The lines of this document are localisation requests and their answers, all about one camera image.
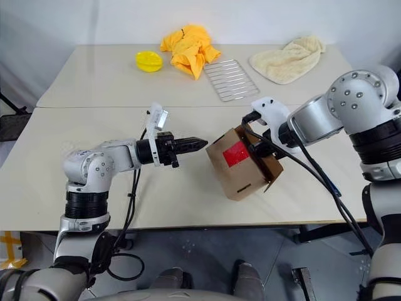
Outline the cream terry towel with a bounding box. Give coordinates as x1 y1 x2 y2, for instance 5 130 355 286
248 36 326 85

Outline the black tripod stand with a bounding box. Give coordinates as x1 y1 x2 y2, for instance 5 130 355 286
0 90 32 115

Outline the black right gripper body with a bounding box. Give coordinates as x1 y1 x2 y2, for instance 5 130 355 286
249 130 279 161

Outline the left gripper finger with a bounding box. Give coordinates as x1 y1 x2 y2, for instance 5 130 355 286
176 144 207 156
175 136 209 149

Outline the dark brown rounded shape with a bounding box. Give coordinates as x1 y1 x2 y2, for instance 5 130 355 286
153 267 194 291
233 259 266 295

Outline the dark textured pad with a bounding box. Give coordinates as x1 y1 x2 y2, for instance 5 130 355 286
0 113 32 142

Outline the yellow plastic bowl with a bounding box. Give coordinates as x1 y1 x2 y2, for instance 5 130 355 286
135 51 164 73

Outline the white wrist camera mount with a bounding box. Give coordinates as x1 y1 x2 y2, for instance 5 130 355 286
251 96 302 155
147 101 172 166

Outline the dark metal post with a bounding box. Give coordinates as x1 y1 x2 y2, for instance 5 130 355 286
291 267 316 301

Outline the metal wire rack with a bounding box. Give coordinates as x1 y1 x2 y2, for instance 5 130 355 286
203 59 261 103

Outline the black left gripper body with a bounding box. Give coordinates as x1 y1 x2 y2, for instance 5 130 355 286
155 131 182 169

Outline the brown cardboard box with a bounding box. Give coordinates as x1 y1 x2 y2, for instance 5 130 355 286
205 124 284 201

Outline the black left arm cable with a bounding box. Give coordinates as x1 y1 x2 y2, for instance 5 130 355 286
105 109 150 282

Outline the crumpled yellow cloth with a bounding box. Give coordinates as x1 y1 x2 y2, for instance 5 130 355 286
159 23 222 82

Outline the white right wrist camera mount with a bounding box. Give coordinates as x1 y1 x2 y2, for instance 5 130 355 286
251 96 302 155

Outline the grey robot torso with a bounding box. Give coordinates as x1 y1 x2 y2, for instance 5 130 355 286
80 287 239 301

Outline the red tape patch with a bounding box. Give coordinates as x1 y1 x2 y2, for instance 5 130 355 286
222 141 251 167

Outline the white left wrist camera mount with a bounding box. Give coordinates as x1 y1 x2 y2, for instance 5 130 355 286
147 101 172 166

